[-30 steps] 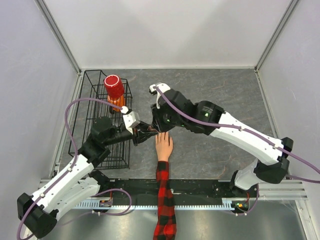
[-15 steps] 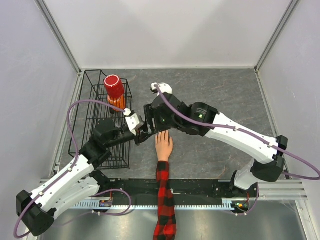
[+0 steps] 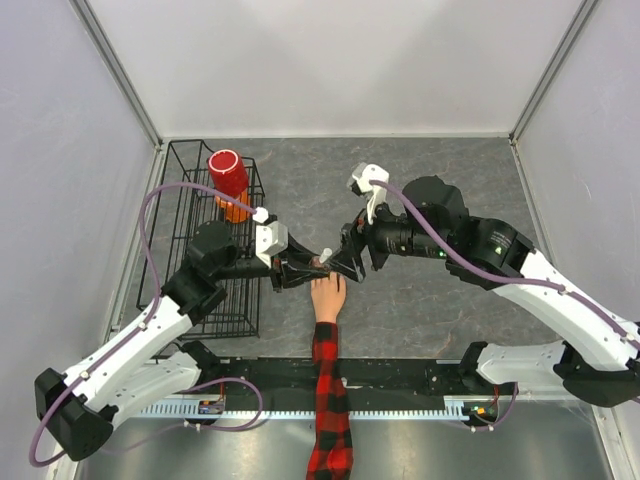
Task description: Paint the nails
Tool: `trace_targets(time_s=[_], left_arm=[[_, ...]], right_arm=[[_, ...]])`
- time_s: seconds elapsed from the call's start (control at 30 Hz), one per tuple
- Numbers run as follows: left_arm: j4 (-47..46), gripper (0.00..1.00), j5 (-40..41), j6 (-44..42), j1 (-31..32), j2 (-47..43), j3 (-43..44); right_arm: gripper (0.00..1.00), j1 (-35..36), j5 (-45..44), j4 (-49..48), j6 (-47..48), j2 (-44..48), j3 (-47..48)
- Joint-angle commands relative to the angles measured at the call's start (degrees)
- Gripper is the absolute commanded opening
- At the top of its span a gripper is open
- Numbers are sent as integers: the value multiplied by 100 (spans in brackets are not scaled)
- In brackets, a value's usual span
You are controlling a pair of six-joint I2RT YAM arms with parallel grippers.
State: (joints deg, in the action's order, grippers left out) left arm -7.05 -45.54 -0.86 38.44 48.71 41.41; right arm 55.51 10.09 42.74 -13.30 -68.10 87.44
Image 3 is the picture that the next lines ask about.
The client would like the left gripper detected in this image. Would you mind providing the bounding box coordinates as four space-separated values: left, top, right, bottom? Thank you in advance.
214 230 330 293

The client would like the white nail polish cap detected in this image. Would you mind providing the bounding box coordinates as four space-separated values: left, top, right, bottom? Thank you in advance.
318 248 333 264

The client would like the glitter nail polish bottle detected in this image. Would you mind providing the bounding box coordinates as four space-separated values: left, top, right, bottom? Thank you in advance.
310 256 331 273

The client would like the red plaid sleeve forearm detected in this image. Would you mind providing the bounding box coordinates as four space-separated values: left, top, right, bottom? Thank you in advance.
306 323 354 480

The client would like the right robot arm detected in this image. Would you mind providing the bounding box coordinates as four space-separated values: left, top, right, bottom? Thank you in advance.
328 164 639 408

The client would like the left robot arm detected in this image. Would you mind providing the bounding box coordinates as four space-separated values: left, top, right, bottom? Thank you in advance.
34 220 328 461

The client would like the mannequin hand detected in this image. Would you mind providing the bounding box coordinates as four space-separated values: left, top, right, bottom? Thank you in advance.
310 272 347 324

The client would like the orange mug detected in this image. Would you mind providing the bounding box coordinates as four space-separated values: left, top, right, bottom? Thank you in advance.
214 189 251 224

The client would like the red cup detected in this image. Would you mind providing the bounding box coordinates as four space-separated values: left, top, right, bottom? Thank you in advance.
207 149 249 197

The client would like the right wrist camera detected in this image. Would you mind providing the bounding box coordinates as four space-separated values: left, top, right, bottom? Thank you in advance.
347 163 390 225

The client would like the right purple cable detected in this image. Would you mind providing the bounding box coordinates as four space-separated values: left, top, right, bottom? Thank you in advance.
369 179 640 406

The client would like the purple cable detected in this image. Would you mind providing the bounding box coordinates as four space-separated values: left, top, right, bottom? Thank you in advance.
27 182 274 469
369 179 640 406

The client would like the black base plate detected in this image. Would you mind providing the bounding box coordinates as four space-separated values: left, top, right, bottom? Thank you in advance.
162 355 519 412

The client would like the black wire rack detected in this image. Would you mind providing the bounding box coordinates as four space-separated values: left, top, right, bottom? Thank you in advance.
137 140 269 341

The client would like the aluminium cable rail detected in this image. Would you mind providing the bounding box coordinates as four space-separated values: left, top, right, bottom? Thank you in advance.
134 395 521 421

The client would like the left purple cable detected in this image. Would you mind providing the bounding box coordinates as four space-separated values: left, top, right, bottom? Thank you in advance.
27 182 274 469

